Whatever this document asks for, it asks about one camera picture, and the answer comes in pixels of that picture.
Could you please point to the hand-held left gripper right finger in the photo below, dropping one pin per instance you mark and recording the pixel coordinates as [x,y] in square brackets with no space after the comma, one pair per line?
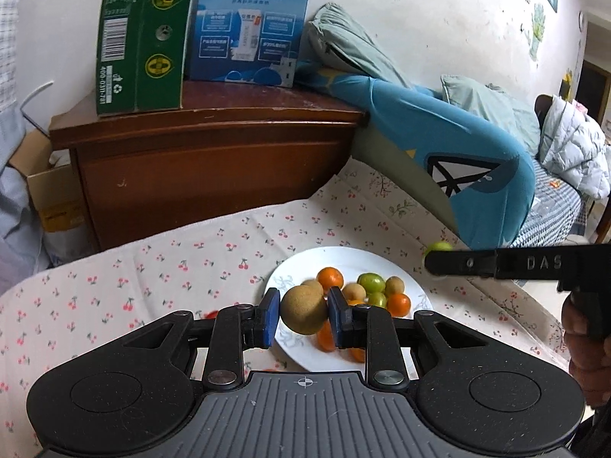
[336,317]

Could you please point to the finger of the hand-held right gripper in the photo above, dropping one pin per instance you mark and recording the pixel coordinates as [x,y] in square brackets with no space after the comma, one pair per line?
[458,262]

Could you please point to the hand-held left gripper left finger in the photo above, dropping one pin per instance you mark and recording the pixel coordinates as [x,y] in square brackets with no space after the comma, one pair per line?
[272,317]

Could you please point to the brown kiwi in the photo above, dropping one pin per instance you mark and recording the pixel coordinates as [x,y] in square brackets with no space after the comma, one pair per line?
[354,291]
[314,285]
[394,286]
[303,310]

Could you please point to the white plate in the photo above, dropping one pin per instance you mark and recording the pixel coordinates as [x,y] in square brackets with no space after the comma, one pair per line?
[343,257]

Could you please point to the person's right forearm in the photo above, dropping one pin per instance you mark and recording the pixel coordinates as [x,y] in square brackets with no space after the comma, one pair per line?
[599,434]

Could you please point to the person's right hand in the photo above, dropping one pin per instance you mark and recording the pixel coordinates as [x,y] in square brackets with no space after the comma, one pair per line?
[580,358]

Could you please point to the dark checked bedsheet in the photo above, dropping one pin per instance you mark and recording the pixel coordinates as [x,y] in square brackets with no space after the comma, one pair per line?
[553,210]

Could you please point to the floral branch print cloth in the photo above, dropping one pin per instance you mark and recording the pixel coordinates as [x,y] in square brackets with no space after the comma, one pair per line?
[382,191]

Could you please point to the cherry print tablecloth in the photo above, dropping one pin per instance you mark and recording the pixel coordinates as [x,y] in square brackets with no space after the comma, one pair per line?
[167,257]

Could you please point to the white down jacket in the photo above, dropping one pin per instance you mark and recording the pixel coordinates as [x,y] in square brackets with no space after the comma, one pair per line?
[568,143]

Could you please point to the blue pillow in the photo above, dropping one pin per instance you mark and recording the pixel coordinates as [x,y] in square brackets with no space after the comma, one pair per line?
[429,129]

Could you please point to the green pillow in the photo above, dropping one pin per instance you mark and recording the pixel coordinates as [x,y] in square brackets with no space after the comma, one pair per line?
[482,105]
[348,43]

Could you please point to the brown wooden cabinet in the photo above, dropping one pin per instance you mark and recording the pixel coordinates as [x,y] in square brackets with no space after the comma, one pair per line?
[191,176]

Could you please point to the open cardboard box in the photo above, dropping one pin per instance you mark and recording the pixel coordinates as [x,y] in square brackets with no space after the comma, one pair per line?
[52,200]

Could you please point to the blue-grey hanging cloth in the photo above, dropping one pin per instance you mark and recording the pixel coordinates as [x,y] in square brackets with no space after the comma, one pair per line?
[14,200]

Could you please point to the blue carton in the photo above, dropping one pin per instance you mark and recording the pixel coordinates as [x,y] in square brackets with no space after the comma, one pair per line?
[248,24]

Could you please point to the green and white carton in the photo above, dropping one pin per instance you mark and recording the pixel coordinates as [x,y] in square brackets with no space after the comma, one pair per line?
[143,33]

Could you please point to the white hanger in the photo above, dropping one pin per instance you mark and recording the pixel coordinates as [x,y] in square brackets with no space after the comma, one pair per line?
[22,105]

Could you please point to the checked cloth cover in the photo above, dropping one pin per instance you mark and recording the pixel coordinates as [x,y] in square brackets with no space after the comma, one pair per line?
[7,57]

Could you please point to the plant wall sticker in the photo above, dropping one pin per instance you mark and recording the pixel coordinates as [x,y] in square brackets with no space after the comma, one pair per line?
[538,24]

